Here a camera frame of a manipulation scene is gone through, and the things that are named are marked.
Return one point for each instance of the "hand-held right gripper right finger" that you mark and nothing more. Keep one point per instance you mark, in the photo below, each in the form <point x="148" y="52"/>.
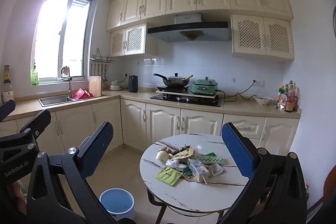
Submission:
<point x="237" y="153"/>

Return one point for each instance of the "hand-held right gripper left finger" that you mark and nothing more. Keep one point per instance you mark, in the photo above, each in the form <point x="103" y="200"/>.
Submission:
<point x="101" y="146"/>

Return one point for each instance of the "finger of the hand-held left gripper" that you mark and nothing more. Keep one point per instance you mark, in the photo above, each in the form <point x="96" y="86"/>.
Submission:
<point x="7" y="109"/>
<point x="36" y="120"/>

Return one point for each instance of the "yellow snack bag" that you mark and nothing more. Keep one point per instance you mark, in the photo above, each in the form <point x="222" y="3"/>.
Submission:
<point x="183" y="154"/>

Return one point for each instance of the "blue plastic bucket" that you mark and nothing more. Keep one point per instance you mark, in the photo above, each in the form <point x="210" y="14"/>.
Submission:
<point x="116" y="201"/>

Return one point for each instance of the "person's left hand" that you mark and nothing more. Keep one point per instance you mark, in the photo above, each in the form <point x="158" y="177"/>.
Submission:
<point x="17" y="195"/>

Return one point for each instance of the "clear oil bottle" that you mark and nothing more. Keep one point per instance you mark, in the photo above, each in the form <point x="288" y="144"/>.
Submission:
<point x="7" y="94"/>

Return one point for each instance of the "green white striped wrapper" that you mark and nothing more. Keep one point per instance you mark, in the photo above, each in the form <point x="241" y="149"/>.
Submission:
<point x="212" y="159"/>

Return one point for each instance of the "stainless steel sink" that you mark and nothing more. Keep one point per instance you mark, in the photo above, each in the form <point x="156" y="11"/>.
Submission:
<point x="55" y="100"/>

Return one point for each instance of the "small grey sachet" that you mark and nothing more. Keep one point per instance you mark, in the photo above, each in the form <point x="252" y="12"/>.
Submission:
<point x="216" y="170"/>

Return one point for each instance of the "dark sauce bottle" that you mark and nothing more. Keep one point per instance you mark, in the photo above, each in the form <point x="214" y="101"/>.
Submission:
<point x="6" y="74"/>

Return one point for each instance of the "crumpled clear plastic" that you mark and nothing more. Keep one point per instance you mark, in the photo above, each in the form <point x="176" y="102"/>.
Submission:
<point x="199" y="148"/>

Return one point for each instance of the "green dish soap bottle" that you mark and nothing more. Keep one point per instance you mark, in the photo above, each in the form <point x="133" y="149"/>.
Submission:
<point x="34" y="78"/>

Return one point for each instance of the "metal sink faucet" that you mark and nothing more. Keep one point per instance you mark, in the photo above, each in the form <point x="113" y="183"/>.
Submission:
<point x="69" y="86"/>

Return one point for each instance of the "red plastic basin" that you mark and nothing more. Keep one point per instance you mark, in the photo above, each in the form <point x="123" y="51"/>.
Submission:
<point x="80" y="94"/>

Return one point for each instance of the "dark green packet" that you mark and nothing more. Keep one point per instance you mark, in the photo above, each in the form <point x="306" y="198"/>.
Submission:
<point x="187" y="172"/>

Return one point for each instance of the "white bowl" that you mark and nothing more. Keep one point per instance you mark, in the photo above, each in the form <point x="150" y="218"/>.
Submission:
<point x="263" y="101"/>

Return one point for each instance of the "wooden cutting board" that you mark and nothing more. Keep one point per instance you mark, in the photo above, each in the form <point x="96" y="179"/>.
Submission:
<point x="95" y="86"/>

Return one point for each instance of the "white crumpled wrapper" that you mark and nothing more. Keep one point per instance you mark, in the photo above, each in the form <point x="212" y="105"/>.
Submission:
<point x="176" y="164"/>

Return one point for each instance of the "cream lower kitchen cabinets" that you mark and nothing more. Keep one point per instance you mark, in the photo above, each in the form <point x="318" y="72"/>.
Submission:
<point x="160" y="121"/>

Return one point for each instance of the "dark brown scrap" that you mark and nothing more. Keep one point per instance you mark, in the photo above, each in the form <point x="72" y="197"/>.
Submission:
<point x="167" y="150"/>

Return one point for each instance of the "round marble table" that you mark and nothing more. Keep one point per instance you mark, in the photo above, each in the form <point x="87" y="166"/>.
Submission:
<point x="183" y="196"/>

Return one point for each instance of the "black electric kettle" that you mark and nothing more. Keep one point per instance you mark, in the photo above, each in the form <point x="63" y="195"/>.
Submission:
<point x="133" y="83"/>

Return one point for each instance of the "yellow-green packet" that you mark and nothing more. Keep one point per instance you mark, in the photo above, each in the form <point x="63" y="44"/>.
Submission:
<point x="169" y="176"/>

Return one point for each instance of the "cluster of condiment bottles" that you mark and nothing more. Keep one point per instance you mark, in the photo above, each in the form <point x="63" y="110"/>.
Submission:
<point x="287" y="98"/>

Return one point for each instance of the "green electric cooker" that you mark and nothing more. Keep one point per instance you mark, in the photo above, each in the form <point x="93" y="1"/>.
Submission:
<point x="204" y="86"/>

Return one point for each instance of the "hanging kitchen utensils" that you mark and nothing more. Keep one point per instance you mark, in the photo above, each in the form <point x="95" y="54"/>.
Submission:
<point x="101" y="71"/>

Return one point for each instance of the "black glass gas hob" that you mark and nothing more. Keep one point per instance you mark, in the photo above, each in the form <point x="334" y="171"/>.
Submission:
<point x="183" y="100"/>

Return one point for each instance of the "kitchen window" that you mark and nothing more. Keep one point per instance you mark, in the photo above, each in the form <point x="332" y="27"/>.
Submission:
<point x="55" y="43"/>

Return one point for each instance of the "black wok with lid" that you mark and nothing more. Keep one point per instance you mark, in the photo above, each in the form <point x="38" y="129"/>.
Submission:
<point x="173" y="80"/>

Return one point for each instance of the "small lattice door cabinet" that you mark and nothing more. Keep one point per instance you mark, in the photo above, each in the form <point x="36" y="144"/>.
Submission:
<point x="135" y="39"/>

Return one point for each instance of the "wide lattice door cabinet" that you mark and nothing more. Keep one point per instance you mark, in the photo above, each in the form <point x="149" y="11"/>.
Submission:
<point x="262" y="35"/>

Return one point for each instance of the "range hood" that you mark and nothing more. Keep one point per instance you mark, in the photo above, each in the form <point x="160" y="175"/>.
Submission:
<point x="189" y="31"/>

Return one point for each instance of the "white wall outlet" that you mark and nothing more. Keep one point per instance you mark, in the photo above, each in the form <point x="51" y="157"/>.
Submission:
<point x="258" y="83"/>

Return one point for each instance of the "wall utensil rack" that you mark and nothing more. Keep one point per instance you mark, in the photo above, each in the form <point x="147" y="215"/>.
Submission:
<point x="102" y="58"/>

